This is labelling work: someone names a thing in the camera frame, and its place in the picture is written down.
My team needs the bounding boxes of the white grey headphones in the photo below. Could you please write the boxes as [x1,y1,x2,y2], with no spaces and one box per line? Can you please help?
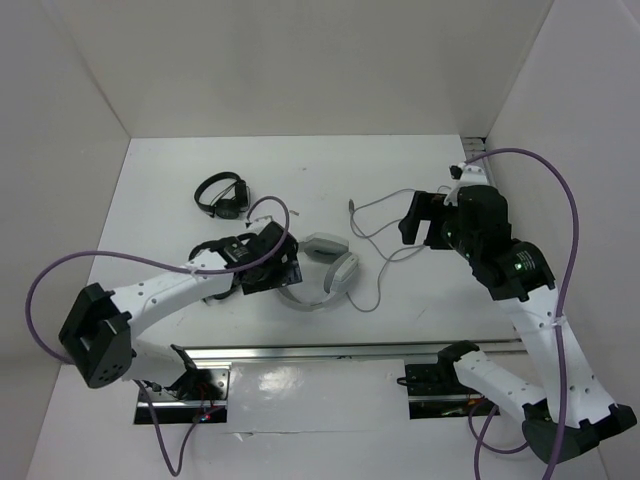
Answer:
[277,232,360,312]

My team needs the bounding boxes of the grey headphone cable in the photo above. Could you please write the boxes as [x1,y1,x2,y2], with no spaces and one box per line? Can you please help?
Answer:
[347,188,441,312]

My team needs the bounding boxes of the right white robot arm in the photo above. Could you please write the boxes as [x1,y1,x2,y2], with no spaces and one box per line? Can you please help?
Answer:
[399,185,637,465]

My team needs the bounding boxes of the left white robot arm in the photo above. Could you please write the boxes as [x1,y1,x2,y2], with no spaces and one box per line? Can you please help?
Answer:
[59,221,302,399]

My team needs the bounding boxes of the black headphones near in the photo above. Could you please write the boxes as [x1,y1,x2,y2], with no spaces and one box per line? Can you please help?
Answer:
[186,237,236,305]

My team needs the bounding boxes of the black headphones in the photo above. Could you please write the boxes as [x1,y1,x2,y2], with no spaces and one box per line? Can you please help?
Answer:
[186,237,236,305]
[193,171,251,220]

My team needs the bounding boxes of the black headphones far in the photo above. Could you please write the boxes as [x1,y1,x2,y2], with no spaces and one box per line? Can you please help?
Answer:
[193,171,251,220]

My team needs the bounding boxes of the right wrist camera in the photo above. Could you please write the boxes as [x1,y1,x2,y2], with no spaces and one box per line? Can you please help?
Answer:
[444,162,489,206]

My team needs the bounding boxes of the aluminium rail right side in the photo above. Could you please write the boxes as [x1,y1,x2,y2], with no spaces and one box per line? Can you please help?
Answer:
[461,137,495,186]

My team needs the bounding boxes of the aluminium rail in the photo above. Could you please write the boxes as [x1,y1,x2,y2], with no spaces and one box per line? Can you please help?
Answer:
[461,137,495,186]
[172,339,531,374]

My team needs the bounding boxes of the aluminium rail front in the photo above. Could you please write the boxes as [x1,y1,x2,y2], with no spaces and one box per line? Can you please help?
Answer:
[172,339,531,374]

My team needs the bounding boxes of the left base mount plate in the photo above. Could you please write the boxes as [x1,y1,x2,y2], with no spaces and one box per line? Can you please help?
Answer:
[134,364,230,425]

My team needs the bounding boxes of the base mount plate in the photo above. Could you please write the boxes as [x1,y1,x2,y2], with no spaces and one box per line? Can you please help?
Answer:
[134,364,230,425]
[396,364,493,420]

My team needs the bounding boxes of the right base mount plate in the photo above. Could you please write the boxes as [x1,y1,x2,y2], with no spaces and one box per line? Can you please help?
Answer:
[396,364,493,420]

